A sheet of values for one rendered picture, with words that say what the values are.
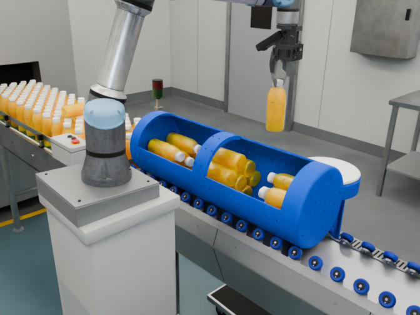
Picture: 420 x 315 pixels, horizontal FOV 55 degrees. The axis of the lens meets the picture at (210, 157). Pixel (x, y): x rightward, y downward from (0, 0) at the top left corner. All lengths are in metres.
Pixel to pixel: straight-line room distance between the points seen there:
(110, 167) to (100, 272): 0.30
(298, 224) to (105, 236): 0.57
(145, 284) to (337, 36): 4.09
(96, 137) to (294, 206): 0.61
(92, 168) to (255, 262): 0.65
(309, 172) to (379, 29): 3.34
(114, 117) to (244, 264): 0.70
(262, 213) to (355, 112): 3.73
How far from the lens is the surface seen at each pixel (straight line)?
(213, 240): 1.58
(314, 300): 1.38
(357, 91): 4.93
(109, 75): 1.30
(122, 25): 1.29
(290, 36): 1.45
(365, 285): 1.29
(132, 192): 1.20
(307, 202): 1.27
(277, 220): 1.32
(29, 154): 2.68
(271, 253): 1.43
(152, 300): 1.43
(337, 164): 1.89
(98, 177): 1.22
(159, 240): 1.31
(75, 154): 1.88
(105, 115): 1.17
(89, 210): 1.15
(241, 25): 5.84
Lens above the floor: 1.75
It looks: 23 degrees down
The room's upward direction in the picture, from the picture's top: 1 degrees clockwise
